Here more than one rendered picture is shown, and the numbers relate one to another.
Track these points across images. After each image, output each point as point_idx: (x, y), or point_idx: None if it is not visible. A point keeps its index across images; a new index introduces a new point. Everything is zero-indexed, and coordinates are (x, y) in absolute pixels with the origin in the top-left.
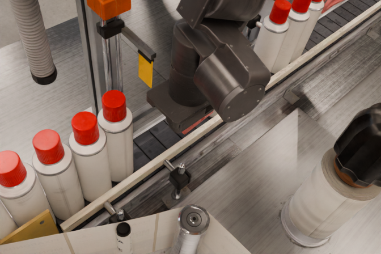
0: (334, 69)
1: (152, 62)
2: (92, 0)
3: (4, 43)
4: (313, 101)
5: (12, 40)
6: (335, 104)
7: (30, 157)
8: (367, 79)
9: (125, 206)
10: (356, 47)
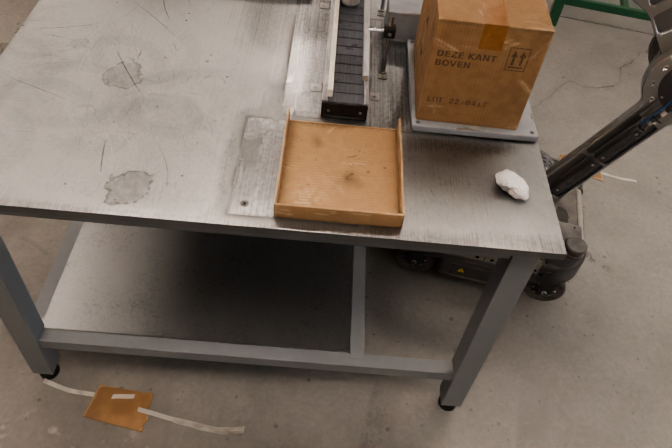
0: (318, 39)
1: None
2: None
3: (667, 193)
4: (310, 11)
5: (670, 201)
6: (295, 17)
7: None
8: (288, 45)
9: None
10: (319, 67)
